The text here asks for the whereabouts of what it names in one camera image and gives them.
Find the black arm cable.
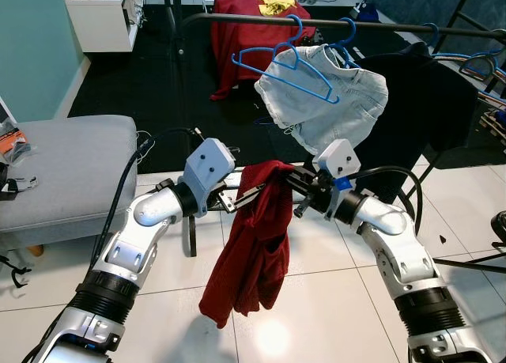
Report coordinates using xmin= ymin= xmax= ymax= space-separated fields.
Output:
xmin=348 ymin=165 xmax=424 ymax=237
xmin=87 ymin=128 xmax=202 ymax=269

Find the black tripod stand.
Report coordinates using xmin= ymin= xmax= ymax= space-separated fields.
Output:
xmin=162 ymin=0 xmax=181 ymax=32

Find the white cabinet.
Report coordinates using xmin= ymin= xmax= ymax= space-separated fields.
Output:
xmin=65 ymin=0 xmax=143 ymax=54

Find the thin black rod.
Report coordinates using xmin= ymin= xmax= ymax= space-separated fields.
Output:
xmin=433 ymin=256 xmax=506 ymax=275

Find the black metal clothes rack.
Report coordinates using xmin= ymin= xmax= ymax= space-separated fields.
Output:
xmin=174 ymin=13 xmax=506 ymax=259

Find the light blue denim garment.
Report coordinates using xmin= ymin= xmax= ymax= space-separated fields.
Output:
xmin=255 ymin=45 xmax=390 ymax=157

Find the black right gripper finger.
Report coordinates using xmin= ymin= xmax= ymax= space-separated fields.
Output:
xmin=278 ymin=167 xmax=314 ymax=194

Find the blue plastic clothes hanger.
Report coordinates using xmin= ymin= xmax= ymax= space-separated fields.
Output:
xmin=320 ymin=17 xmax=364 ymax=70
xmin=459 ymin=48 xmax=506 ymax=78
xmin=419 ymin=21 xmax=442 ymax=55
xmin=232 ymin=13 xmax=342 ymax=104

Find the small black tool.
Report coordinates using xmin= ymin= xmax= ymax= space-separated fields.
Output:
xmin=0 ymin=176 xmax=39 ymax=199

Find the plain red garment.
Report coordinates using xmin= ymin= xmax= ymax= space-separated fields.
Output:
xmin=198 ymin=161 xmax=296 ymax=330

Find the blue mop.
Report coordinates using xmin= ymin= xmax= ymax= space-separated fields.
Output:
xmin=352 ymin=1 xmax=380 ymax=22

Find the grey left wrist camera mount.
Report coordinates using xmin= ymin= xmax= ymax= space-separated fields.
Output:
xmin=183 ymin=138 xmax=238 ymax=219

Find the orange label plastic packet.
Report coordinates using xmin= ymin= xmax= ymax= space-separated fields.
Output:
xmin=0 ymin=116 xmax=34 ymax=164

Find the red shirt with yellow print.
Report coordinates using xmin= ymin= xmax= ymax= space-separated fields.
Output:
xmin=210 ymin=0 xmax=321 ymax=101

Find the black floor carpet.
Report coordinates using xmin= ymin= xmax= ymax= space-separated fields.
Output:
xmin=55 ymin=3 xmax=506 ymax=174

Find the orange clothes hanger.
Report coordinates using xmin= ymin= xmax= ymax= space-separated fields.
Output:
xmin=474 ymin=66 xmax=506 ymax=115

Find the grey upholstered ottoman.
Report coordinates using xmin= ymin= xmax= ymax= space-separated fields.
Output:
xmin=0 ymin=115 xmax=139 ymax=249

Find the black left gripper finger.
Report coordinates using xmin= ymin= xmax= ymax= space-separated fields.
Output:
xmin=233 ymin=185 xmax=268 ymax=214

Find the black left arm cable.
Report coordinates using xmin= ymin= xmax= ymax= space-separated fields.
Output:
xmin=87 ymin=128 xmax=202 ymax=269

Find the black shirt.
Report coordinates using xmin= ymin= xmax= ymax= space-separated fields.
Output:
xmin=348 ymin=40 xmax=495 ymax=186

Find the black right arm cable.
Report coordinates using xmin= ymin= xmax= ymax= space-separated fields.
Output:
xmin=348 ymin=165 xmax=424 ymax=237

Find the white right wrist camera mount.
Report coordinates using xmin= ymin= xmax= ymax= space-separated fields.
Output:
xmin=314 ymin=139 xmax=363 ymax=191

